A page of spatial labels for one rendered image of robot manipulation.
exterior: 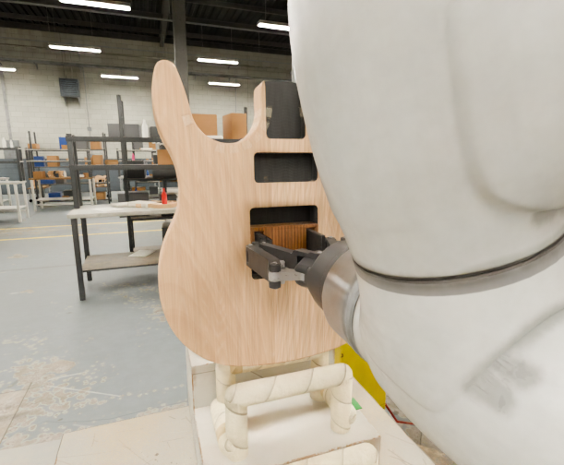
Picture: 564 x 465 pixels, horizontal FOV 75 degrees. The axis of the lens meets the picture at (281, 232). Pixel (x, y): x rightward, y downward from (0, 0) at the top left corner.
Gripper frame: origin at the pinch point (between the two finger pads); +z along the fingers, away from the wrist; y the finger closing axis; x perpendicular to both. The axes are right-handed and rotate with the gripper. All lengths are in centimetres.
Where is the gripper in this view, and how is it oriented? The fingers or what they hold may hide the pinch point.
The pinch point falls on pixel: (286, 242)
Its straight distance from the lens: 51.3
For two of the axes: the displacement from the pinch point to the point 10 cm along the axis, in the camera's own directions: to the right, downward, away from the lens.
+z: -3.3, -1.8, 9.3
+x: -0.1, -9.8, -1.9
